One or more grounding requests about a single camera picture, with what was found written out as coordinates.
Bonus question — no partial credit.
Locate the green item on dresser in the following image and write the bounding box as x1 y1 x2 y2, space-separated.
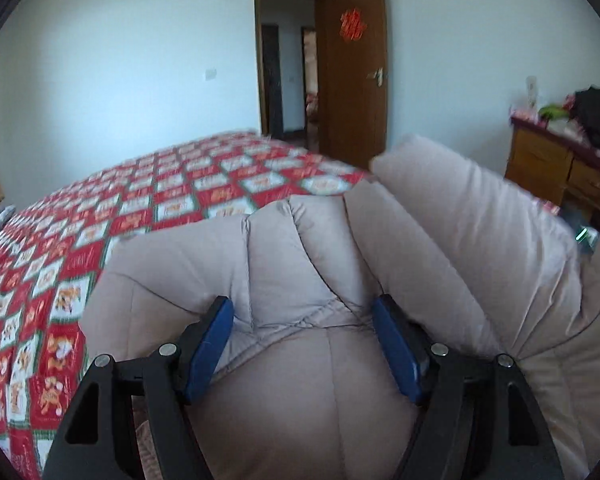
538 104 570 122

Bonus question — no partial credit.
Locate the red patchwork bear bedspread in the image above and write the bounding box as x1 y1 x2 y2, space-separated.
0 131 363 479

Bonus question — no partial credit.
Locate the black bag on dresser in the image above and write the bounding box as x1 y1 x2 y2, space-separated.
571 87 600 150

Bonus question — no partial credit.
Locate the brown wooden door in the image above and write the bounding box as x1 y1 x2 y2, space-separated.
318 0 388 169

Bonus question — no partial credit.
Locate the white wall switch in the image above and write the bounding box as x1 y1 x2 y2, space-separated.
204 68 218 80

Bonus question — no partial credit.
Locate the silver door handle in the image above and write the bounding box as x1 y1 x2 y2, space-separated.
367 67 385 88

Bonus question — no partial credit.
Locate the beige puffer coat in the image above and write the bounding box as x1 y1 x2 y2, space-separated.
80 136 600 479

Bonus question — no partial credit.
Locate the wooden dresser desk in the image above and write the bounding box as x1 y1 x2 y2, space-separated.
505 117 600 229

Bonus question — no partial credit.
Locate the red paper door decoration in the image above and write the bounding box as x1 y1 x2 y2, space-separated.
339 8 367 42

